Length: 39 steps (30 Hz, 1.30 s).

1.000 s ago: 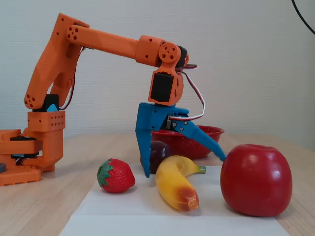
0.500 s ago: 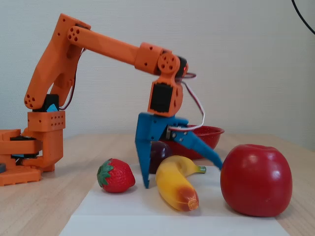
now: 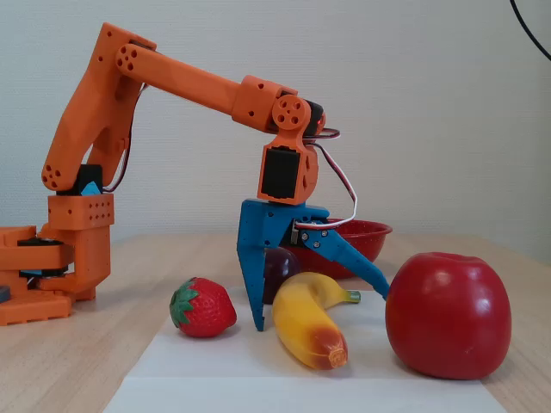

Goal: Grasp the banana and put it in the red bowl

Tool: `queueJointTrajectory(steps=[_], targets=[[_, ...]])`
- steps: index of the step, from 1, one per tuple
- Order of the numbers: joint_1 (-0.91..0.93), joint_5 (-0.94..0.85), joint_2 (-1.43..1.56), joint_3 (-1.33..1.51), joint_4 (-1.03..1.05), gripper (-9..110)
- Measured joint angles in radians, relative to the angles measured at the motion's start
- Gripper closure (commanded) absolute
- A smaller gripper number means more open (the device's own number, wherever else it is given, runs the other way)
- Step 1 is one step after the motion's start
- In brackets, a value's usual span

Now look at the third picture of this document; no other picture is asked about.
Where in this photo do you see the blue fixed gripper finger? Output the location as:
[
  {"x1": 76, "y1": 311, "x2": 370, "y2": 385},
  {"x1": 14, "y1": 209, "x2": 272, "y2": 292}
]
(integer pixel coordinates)
[{"x1": 237, "y1": 244, "x2": 267, "y2": 333}]

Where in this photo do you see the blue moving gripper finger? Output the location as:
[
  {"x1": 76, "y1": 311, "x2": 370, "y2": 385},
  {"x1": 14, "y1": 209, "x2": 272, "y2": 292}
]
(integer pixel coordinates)
[{"x1": 299, "y1": 224, "x2": 391, "y2": 301}]

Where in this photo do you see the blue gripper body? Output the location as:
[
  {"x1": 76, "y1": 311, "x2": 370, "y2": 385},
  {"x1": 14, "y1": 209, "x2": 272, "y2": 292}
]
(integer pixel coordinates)
[{"x1": 237, "y1": 198, "x2": 331, "y2": 250}]

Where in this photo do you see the yellow toy banana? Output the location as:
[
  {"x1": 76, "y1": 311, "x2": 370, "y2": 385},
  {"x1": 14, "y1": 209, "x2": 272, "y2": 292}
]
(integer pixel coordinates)
[{"x1": 272, "y1": 271, "x2": 362, "y2": 371}]

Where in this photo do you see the orange robot base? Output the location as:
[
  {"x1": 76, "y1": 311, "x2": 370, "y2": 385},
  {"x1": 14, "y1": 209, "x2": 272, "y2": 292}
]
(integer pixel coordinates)
[{"x1": 0, "y1": 225, "x2": 96, "y2": 327}]

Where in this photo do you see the red speckled bowl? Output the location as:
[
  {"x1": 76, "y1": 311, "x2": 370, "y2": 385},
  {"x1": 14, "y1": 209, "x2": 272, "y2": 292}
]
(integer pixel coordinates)
[{"x1": 282, "y1": 219, "x2": 393, "y2": 280}]

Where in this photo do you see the dark purple toy plum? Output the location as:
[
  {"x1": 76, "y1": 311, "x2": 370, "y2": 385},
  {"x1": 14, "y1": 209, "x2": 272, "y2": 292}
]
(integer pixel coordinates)
[{"x1": 262, "y1": 246, "x2": 302, "y2": 305}]

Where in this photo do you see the red toy strawberry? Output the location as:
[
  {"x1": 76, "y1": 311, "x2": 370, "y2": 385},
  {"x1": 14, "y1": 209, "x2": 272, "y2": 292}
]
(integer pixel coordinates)
[{"x1": 169, "y1": 277, "x2": 238, "y2": 339}]

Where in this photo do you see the white paper sheet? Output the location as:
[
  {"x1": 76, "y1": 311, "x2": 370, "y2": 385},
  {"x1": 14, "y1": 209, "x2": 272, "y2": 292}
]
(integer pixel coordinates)
[{"x1": 102, "y1": 288, "x2": 509, "y2": 413}]

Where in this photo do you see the red toy apple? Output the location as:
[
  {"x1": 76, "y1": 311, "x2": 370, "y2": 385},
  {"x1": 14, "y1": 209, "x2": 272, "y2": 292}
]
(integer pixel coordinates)
[{"x1": 385, "y1": 251, "x2": 513, "y2": 381}]

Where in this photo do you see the white red black servo cable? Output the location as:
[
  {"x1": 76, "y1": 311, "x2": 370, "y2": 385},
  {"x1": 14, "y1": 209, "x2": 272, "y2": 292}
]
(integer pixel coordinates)
[{"x1": 296, "y1": 127, "x2": 359, "y2": 230}]

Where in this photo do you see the thin black cable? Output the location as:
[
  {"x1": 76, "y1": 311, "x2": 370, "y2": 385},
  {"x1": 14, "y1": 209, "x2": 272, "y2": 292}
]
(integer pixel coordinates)
[{"x1": 510, "y1": 0, "x2": 551, "y2": 62}]

